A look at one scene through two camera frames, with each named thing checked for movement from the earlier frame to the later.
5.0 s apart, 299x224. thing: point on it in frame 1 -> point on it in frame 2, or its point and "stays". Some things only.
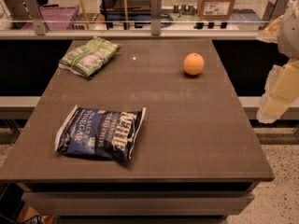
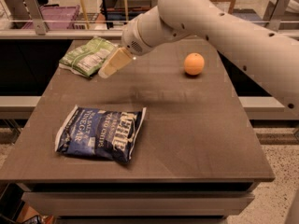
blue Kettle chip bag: x=109 y=133 stays
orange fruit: x=193 y=63 stays
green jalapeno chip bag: x=88 y=58 stays
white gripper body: x=290 y=32 -> x=131 y=38
